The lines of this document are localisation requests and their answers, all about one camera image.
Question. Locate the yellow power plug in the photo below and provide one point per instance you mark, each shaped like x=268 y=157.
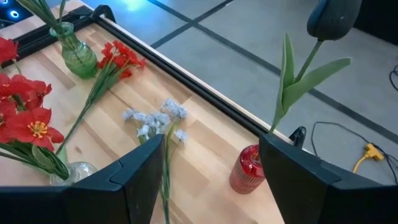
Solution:
x=371 y=152

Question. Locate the green glass vase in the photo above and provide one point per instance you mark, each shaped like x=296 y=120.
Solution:
x=77 y=59

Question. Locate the red artificial flower bunch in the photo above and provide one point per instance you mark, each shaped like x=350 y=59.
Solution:
x=31 y=127
x=121 y=57

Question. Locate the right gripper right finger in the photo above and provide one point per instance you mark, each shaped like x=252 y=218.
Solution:
x=298 y=193

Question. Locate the black artificial tulip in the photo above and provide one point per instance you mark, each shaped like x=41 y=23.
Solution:
x=332 y=18

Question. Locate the red glass vase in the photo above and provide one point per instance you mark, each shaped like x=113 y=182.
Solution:
x=244 y=174

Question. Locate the black frame clamp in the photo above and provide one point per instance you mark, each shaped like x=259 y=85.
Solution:
x=298 y=135
x=104 y=9

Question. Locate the red flower bouquet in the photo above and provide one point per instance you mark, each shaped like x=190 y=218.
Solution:
x=186 y=82

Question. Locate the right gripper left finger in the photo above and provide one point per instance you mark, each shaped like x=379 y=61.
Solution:
x=130 y=193

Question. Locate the clear glass vase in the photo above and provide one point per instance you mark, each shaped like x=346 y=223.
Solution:
x=77 y=172

